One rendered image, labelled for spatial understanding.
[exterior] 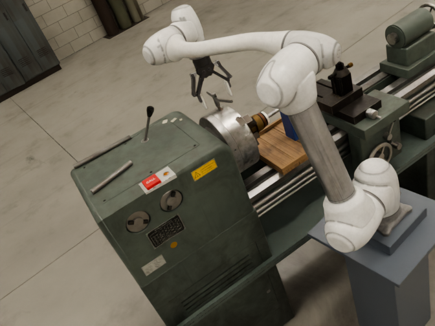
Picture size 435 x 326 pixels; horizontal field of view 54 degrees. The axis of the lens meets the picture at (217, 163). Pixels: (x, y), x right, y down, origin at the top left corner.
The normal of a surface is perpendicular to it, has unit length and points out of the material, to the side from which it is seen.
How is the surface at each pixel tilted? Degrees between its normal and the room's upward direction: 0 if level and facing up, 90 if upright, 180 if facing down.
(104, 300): 0
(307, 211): 0
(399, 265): 0
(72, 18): 90
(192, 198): 90
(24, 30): 90
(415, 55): 90
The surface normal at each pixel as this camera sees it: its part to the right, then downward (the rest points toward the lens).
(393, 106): -0.30, -0.76
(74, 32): 0.59, 0.33
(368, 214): 0.58, 0.00
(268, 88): -0.66, 0.54
